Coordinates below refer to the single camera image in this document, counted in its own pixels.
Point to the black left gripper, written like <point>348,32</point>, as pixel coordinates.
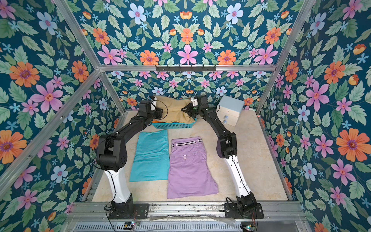
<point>157,113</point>

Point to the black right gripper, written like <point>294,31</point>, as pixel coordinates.
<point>188,108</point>

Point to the khaki pants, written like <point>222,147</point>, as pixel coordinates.
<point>172,110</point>

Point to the teal pants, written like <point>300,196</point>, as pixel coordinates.
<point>152,160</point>

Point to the purple pants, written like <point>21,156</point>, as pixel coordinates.
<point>189,174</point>

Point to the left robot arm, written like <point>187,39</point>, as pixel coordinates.
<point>112,157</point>

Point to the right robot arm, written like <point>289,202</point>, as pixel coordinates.
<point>226,148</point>

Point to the teal plastic basket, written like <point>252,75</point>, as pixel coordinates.
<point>175,125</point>

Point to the white blue drawer box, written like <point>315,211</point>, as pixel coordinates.
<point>229,110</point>

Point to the green circuit board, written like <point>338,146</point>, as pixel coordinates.
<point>129,226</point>

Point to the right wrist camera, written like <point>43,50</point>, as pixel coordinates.
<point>200,102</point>

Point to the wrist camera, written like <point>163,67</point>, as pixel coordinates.
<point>148,106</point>
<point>200,102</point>

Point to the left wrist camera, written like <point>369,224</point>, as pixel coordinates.
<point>148,106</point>

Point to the black wall hook rail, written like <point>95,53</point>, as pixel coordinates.
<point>185,68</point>

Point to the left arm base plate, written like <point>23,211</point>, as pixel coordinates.
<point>129,211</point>

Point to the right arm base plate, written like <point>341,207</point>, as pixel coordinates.
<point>231,211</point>

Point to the aluminium cage frame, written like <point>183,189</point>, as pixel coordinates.
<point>71,69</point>

